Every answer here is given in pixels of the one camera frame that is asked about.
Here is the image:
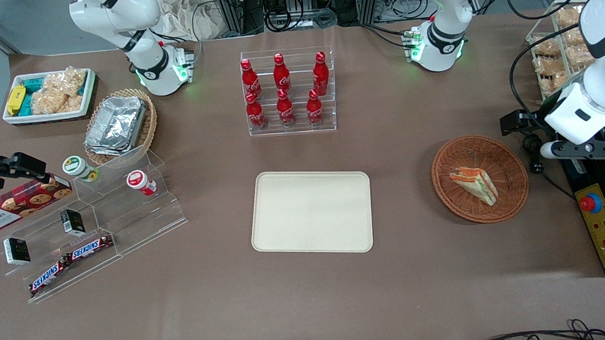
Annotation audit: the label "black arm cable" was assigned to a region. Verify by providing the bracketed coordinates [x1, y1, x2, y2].
[504, 0, 605, 114]

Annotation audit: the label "black floor cable bundle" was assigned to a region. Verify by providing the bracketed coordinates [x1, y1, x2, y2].
[455, 317, 605, 340]

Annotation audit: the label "red emergency stop button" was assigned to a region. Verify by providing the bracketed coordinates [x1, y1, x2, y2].
[579, 193, 603, 215]

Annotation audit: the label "green lid snack cup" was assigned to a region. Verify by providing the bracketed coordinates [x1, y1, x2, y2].
[62, 154, 100, 185]

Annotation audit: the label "beige plastic serving tray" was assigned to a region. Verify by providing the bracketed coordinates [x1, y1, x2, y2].
[247, 166, 374, 259]

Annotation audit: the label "Snickers chocolate bar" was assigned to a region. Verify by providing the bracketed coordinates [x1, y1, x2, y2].
[66, 234, 115, 261]
[27, 256, 74, 297]

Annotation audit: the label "brown round wicker basket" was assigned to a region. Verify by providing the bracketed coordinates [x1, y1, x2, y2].
[429, 132, 532, 227]

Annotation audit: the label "clear acrylic step display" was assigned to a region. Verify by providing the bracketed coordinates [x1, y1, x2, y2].
[0, 142, 193, 306]

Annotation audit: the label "red lid snack cup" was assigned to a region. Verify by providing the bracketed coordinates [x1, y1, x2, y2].
[126, 168, 158, 197]

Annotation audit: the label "beige cloth bag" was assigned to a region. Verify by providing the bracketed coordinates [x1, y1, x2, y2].
[155, 0, 225, 44]

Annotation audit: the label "white rectangular plastic bin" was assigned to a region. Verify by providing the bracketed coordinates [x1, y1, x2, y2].
[0, 67, 99, 126]

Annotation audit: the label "teal snack packet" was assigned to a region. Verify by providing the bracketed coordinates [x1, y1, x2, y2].
[20, 75, 48, 116]

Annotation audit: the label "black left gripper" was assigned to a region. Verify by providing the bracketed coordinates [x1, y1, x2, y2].
[500, 108, 548, 136]

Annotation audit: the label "black power cable with plug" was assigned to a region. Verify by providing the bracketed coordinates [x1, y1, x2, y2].
[520, 130, 577, 203]

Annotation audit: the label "triangular sandwich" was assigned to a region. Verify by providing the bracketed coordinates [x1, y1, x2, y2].
[448, 165, 500, 209]

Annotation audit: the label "small black snack box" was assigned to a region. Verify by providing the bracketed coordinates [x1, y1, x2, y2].
[59, 208, 87, 237]
[3, 235, 32, 267]

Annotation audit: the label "clear bag fried snack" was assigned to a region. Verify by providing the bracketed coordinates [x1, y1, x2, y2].
[554, 5, 587, 28]
[533, 55, 568, 76]
[564, 43, 596, 67]
[563, 26, 588, 46]
[531, 36, 562, 58]
[538, 72, 571, 97]

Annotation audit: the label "coiled grey cable bundle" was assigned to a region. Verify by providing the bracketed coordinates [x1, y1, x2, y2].
[265, 7, 338, 34]

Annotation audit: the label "silver foil container stack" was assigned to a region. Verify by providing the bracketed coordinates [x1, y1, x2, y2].
[82, 95, 150, 157]

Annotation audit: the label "black aluminium frame post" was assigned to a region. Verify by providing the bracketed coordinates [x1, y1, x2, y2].
[335, 0, 384, 27]
[212, 0, 266, 39]

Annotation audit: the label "white wire rack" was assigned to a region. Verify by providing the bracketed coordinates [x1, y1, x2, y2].
[524, 0, 597, 110]

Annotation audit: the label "clear acrylic bottle rack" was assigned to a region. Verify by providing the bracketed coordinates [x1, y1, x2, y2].
[239, 46, 339, 138]

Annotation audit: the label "yellow snack packet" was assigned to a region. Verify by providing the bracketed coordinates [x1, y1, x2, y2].
[5, 84, 27, 116]

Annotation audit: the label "red Walkers cookie box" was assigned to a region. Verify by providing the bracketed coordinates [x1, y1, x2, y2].
[0, 173, 75, 233]

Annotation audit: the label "red cola bottle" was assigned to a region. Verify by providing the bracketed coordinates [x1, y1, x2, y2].
[305, 88, 325, 127]
[276, 87, 296, 128]
[245, 91, 267, 131]
[311, 51, 330, 95]
[240, 58, 263, 99]
[272, 52, 292, 92]

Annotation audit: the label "tan oval wicker basket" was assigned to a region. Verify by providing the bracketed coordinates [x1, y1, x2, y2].
[80, 86, 161, 167]

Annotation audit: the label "clear bag rice crackers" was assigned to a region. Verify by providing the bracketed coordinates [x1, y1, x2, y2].
[29, 65, 89, 116]

